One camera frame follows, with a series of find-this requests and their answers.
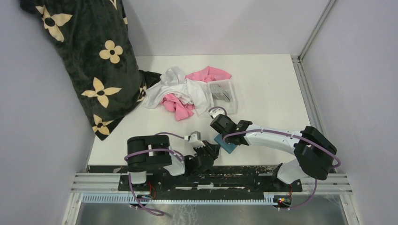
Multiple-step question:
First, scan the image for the pink cloth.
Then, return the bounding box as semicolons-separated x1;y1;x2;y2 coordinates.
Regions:
161;66;231;121

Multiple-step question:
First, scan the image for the black floral blanket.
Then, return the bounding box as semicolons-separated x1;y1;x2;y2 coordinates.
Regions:
19;0;161;140

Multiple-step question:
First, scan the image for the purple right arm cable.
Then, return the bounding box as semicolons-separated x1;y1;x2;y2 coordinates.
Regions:
208;106;342;210

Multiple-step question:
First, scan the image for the white cloth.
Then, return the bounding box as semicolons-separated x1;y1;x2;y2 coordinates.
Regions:
143;67;211;120

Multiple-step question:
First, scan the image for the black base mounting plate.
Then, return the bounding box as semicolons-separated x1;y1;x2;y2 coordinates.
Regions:
132;165;303;200

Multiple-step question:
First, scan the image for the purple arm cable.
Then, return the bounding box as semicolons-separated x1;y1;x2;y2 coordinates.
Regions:
124;132;190;217
208;106;342;210

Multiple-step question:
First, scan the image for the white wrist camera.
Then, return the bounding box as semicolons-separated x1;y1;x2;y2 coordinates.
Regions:
188;131;205;149
209;110;220;119

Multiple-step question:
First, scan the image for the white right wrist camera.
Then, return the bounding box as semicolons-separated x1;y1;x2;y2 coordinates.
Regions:
209;110;220;119

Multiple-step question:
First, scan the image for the stack of credit cards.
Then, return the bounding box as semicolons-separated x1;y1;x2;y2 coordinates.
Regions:
209;84;230;102

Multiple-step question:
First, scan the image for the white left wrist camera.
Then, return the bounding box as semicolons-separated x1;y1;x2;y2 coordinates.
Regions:
188;131;205;149

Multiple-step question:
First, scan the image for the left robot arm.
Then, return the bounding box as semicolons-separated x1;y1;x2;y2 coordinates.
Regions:
124;131;221;191

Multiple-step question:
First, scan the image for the aluminium frame rail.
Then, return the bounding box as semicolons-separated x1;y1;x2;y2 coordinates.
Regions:
61;173;360;225

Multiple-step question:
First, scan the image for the blue leather card holder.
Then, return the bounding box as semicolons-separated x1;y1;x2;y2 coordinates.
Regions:
214;134;237;154

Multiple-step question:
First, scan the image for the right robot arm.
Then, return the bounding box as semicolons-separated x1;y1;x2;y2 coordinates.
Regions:
209;110;341;191

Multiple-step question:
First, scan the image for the clear plastic tray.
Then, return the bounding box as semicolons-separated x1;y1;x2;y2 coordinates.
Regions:
207;79;238;115

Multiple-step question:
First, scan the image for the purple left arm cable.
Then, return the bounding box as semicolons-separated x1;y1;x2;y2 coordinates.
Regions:
124;132;190;217

